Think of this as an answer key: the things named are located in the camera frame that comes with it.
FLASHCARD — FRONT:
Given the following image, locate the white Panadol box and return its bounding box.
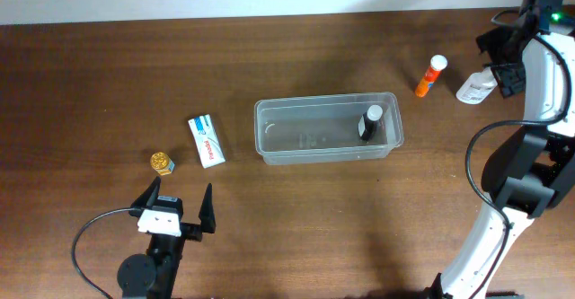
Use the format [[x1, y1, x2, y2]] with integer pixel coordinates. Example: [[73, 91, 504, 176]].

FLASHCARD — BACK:
[[188, 114, 226, 169]]

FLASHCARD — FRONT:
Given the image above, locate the orange tube white cap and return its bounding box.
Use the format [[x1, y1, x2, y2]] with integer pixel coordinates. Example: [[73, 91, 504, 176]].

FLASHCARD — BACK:
[[415, 55, 448, 98]]

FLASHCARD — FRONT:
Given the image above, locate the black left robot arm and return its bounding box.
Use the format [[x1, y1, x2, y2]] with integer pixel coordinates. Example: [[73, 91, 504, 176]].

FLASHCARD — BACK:
[[117, 177, 217, 299]]

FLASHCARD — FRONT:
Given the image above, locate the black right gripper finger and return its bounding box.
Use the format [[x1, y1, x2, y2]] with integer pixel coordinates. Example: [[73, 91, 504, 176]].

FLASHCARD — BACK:
[[491, 64, 526, 98], [475, 27, 517, 64]]

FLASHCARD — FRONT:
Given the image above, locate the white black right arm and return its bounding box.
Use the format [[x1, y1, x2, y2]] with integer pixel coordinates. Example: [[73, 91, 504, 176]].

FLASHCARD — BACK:
[[422, 0, 574, 299]]

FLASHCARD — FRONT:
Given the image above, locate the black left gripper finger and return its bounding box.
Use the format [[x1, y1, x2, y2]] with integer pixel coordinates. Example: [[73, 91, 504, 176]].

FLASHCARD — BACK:
[[199, 183, 216, 233], [130, 176, 161, 209]]

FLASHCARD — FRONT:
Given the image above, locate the clear plastic container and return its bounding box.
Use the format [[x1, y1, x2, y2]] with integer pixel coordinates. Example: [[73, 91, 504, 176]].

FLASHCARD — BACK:
[[254, 92, 404, 165]]

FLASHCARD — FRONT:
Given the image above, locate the dark bottle white cap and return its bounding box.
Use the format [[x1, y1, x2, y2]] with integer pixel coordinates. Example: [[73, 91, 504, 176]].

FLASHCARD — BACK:
[[358, 105, 383, 142]]

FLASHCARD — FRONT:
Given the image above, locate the small gold-lid jar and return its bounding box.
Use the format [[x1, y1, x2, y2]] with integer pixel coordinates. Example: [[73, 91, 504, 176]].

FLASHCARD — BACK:
[[150, 152, 175, 175]]

